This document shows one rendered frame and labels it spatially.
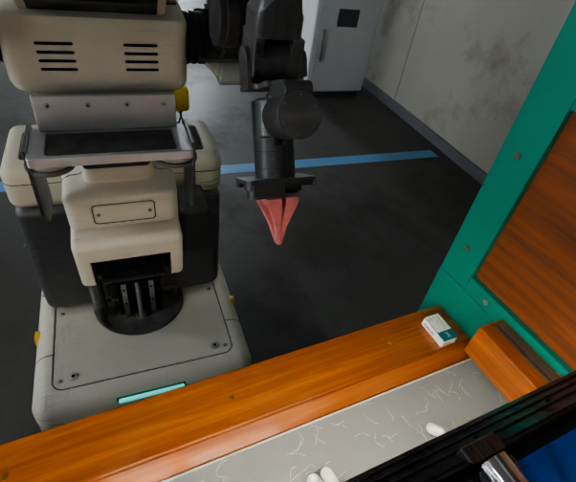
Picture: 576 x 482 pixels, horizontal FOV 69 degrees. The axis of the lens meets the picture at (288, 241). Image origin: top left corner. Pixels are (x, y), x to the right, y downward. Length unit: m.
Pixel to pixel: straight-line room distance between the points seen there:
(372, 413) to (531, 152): 0.49
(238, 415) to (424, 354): 0.36
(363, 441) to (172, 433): 0.30
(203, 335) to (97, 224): 0.59
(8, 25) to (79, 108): 0.14
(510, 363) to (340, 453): 0.31
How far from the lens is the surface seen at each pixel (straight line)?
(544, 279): 0.80
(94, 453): 0.71
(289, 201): 0.58
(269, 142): 0.58
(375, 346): 0.82
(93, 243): 0.94
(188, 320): 1.43
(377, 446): 0.76
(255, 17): 0.57
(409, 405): 0.81
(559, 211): 0.76
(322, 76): 3.86
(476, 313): 0.89
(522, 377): 0.79
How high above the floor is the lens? 1.40
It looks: 40 degrees down
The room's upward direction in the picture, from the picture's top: 10 degrees clockwise
